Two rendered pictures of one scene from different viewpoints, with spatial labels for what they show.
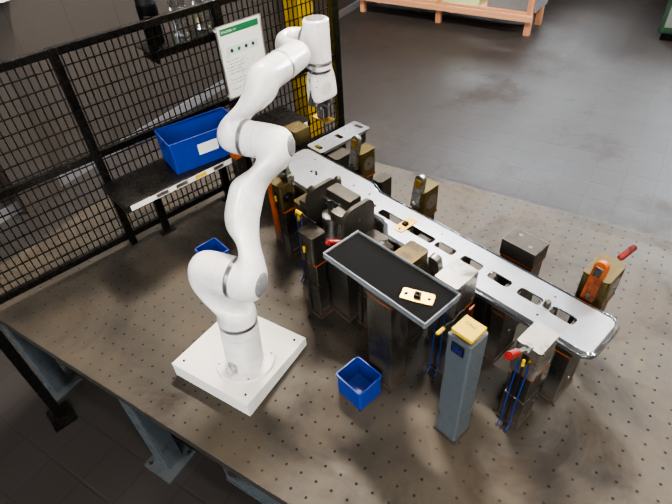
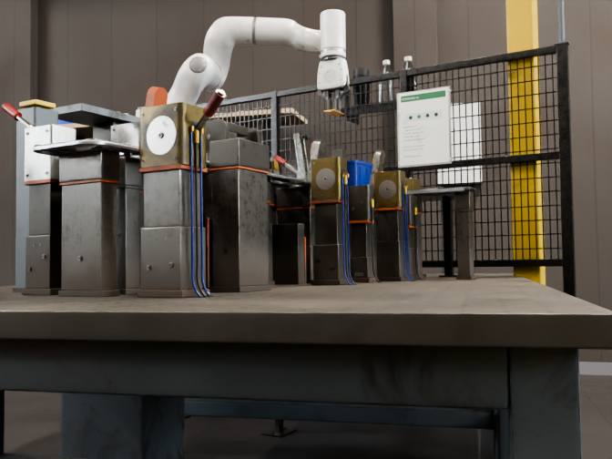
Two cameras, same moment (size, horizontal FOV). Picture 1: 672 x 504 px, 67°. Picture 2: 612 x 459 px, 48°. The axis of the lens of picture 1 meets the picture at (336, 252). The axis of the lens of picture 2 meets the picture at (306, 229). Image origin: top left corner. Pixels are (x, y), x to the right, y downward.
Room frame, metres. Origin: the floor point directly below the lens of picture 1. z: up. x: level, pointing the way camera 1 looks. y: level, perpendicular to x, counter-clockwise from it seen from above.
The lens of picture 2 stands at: (0.80, -2.07, 0.76)
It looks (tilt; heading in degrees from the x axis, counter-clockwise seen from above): 3 degrees up; 70
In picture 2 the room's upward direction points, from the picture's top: 1 degrees counter-clockwise
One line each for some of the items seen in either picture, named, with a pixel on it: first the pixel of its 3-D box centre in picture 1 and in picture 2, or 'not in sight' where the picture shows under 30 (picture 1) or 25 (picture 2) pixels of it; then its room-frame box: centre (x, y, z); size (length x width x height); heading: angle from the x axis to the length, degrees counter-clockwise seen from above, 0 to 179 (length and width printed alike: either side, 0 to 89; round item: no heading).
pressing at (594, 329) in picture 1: (411, 227); (262, 178); (1.34, -0.26, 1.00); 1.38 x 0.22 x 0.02; 40
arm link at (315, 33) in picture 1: (315, 39); (332, 32); (1.67, 0.01, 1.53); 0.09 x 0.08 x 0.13; 65
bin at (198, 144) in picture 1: (200, 139); (336, 181); (1.89, 0.52, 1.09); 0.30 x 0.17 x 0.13; 122
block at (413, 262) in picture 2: (343, 180); (405, 238); (1.89, -0.06, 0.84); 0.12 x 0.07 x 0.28; 130
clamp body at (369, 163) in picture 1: (366, 183); (394, 227); (1.80, -0.15, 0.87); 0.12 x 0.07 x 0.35; 130
